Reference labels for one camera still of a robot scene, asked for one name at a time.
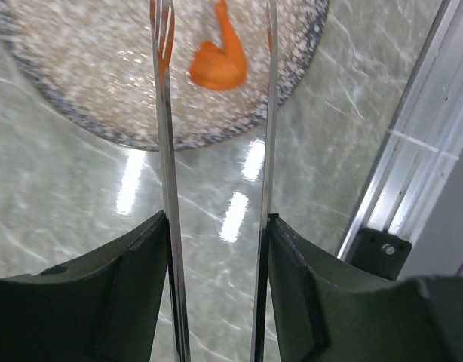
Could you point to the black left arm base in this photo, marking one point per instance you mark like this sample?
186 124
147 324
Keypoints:
378 253

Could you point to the metal food tongs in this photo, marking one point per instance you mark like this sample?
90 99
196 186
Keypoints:
171 206

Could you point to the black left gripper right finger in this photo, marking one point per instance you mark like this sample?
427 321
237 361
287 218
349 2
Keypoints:
328 310

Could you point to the brown meat piece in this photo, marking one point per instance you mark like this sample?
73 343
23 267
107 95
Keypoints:
162 24

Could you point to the speckled ceramic plate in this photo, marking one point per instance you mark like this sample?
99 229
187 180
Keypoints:
92 60

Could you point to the aluminium mounting rail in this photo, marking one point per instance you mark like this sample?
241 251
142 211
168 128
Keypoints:
424 140

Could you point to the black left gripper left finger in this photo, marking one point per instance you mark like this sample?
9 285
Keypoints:
101 306

